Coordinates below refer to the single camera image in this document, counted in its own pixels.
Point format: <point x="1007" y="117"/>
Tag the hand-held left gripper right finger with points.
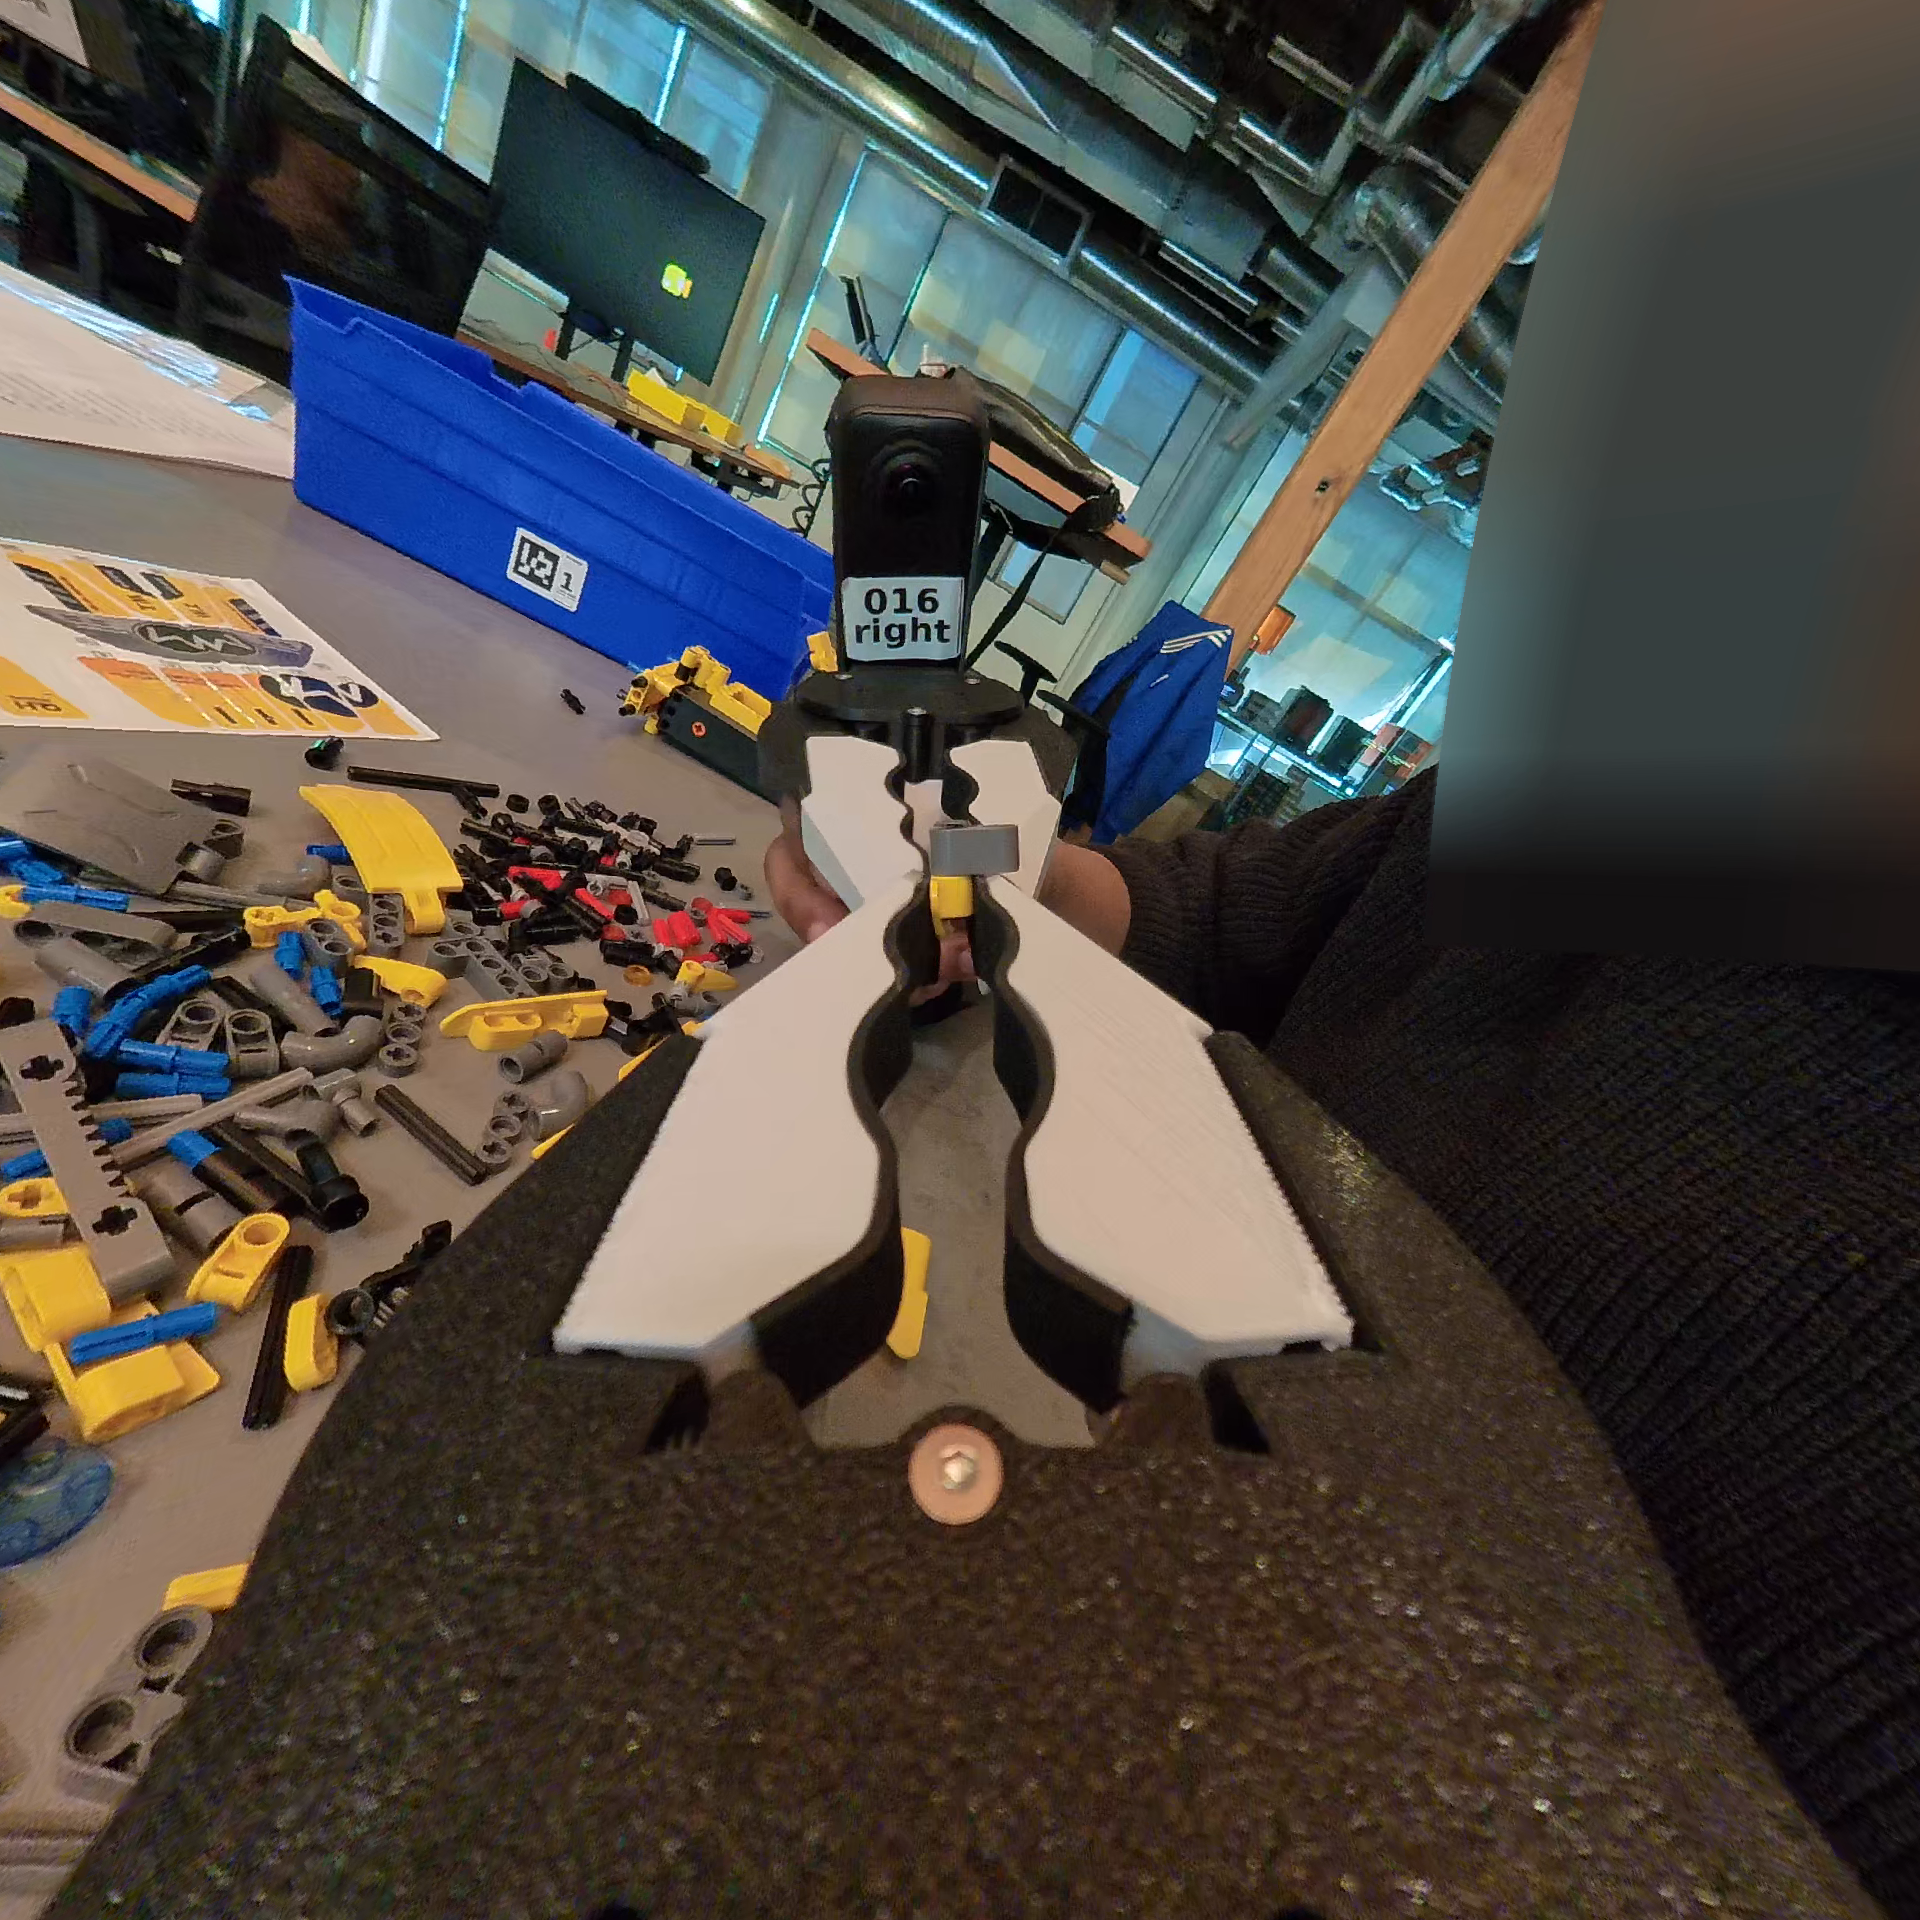
<point x="1184" y="1170"/>

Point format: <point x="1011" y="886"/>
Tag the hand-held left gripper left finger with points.
<point x="735" y="1170"/>

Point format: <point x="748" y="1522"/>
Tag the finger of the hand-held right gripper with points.
<point x="1037" y="810"/>
<point x="854" y="823"/>

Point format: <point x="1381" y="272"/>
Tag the yellow and grey toy assembly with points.
<point x="974" y="849"/>

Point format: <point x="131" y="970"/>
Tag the pile of toy building pieces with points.
<point x="570" y="884"/>

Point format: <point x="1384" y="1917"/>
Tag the person's right forearm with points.
<point x="1274" y="900"/>

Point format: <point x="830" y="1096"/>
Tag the person's right hand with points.
<point x="1082" y="892"/>

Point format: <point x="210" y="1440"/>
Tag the blue jacket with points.
<point x="1155" y="703"/>

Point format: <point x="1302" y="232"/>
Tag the partly built yellow toy vehicle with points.
<point x="702" y="703"/>

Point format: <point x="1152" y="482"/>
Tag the small yellow curved piece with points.
<point x="908" y="1303"/>

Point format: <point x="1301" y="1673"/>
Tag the storage shelf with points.
<point x="1321" y="736"/>

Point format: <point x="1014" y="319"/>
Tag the black bag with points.
<point x="1057" y="449"/>

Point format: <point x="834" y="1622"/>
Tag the yellow box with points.
<point x="682" y="404"/>

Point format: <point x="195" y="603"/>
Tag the low wooden desk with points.
<point x="601" y="399"/>

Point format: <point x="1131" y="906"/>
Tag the yellow curved panel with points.
<point x="384" y="847"/>

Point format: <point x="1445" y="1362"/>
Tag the blue plastic bin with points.
<point x="450" y="463"/>

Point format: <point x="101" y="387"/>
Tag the black computer monitor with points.
<point x="628" y="224"/>

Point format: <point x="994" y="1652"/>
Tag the grey toothed rack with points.
<point x="84" y="1154"/>

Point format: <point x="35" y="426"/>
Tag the yellow sticker sheet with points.
<point x="195" y="643"/>

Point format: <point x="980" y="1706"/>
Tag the grey curved panel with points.
<point x="104" y="819"/>

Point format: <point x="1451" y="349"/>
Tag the blue transparent dome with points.
<point x="42" y="1500"/>

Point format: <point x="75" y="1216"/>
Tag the printed paper sheets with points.
<point x="121" y="389"/>

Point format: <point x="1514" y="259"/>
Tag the wooden post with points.
<point x="1395" y="330"/>

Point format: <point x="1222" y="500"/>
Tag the grey frame piece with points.
<point x="104" y="1740"/>

